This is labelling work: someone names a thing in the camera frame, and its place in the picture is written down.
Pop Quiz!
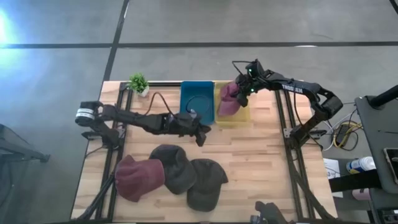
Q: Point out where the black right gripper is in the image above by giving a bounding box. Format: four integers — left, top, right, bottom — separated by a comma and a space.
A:
234, 73, 269, 108

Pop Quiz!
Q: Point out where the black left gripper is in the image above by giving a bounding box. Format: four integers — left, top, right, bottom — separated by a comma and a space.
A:
161, 114, 213, 148

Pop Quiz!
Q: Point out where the maroon baseball cap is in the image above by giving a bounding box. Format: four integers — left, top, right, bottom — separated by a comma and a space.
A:
217, 82, 243, 118
114, 154, 166, 203

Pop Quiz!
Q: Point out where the dark grey baseball cap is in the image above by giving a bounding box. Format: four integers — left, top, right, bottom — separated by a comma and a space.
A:
148, 144, 198, 195
186, 158, 229, 213

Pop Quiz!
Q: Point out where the blue plastic bin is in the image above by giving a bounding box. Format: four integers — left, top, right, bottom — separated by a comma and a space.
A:
179, 80, 215, 126

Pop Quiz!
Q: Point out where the yellow plastic bin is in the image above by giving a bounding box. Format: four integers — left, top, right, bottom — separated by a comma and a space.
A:
214, 81, 251, 129

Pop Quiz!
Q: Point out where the green plant in white pot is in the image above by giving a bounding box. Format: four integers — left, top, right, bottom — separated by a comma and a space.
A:
127, 72, 150, 98

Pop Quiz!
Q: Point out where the black lumpy object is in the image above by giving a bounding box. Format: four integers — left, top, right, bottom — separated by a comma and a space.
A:
250, 201, 292, 224

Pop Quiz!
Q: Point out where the black power adapter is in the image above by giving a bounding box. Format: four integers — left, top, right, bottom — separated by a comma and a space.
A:
337, 124, 352, 144

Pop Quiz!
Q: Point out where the white paper sheet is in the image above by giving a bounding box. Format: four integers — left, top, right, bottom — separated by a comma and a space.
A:
323, 157, 345, 199

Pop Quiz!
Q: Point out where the grey desk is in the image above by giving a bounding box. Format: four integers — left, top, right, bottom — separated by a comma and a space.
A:
354, 95, 398, 195

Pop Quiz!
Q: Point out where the white spray can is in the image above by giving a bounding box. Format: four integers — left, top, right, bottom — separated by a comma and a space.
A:
346, 156, 377, 175

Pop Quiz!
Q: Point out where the black pole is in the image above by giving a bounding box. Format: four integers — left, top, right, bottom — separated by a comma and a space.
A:
369, 84, 398, 109

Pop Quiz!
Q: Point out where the pink object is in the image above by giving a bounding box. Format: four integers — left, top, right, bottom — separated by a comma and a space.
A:
351, 188, 371, 202

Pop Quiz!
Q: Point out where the black tablet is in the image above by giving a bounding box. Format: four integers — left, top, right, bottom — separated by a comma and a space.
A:
383, 147, 398, 185

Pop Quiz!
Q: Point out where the dark grey side furniture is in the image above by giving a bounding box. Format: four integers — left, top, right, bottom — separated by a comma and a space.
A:
0, 123, 51, 224

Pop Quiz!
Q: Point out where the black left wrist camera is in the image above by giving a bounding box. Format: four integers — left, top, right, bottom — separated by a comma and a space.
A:
177, 111, 200, 124

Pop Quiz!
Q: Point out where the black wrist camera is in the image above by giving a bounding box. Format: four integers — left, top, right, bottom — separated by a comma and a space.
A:
177, 111, 200, 124
245, 58, 265, 77

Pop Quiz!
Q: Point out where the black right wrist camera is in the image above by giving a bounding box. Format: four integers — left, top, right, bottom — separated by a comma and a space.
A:
245, 58, 265, 77

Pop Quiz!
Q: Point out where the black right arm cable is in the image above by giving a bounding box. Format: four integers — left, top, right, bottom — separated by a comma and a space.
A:
231, 59, 253, 76

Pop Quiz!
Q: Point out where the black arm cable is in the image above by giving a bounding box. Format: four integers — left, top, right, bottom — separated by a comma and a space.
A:
231, 59, 253, 76
144, 91, 211, 116

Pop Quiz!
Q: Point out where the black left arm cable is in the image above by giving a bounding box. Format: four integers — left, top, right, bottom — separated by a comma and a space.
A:
144, 91, 211, 116

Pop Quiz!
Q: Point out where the black aluminium table frame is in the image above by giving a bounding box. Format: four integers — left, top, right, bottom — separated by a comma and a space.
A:
71, 81, 336, 224

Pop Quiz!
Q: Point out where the yellow cable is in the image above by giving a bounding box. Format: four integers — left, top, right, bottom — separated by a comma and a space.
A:
332, 121, 364, 149

